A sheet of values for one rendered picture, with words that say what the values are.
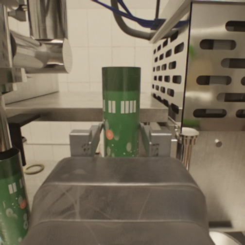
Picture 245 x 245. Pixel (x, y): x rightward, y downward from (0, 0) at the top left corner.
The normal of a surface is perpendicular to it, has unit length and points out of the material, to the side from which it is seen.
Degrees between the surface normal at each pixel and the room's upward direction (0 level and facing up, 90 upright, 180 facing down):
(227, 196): 90
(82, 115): 90
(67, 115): 90
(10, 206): 90
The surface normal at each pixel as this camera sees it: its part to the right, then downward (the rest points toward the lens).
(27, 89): 1.00, 0.00
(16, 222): 0.67, 0.19
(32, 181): 0.00, -0.97
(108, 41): 0.00, 0.25
